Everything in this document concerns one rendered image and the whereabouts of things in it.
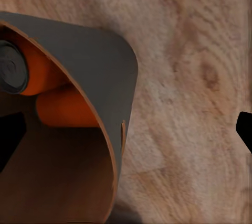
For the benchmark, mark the can of soda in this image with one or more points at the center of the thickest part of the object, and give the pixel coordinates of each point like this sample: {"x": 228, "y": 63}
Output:
{"x": 64, "y": 106}
{"x": 25, "y": 69}

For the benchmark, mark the trash can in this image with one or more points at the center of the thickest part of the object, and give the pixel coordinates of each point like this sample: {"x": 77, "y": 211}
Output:
{"x": 69, "y": 175}

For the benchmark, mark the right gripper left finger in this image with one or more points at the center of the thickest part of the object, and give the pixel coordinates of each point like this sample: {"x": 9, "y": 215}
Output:
{"x": 12, "y": 129}

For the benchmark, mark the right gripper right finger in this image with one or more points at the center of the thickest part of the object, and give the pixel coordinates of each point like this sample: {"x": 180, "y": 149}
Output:
{"x": 244, "y": 128}

